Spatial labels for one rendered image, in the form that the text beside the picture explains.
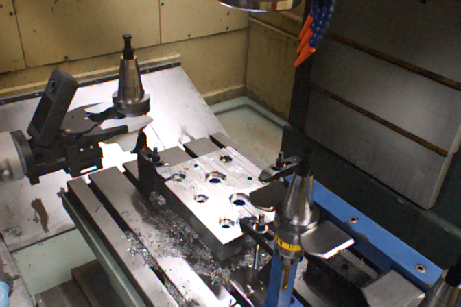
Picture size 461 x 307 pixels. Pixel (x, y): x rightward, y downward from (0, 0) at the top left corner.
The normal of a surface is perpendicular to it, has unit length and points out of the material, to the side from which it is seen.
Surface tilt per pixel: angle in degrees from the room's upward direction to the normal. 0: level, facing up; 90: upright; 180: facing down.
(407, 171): 90
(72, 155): 90
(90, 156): 90
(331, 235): 0
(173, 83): 24
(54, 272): 0
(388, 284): 0
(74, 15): 90
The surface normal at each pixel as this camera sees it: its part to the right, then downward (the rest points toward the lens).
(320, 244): 0.05, -0.83
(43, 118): -0.65, -0.16
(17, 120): 0.29, -0.58
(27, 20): 0.59, 0.47
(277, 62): -0.80, 0.29
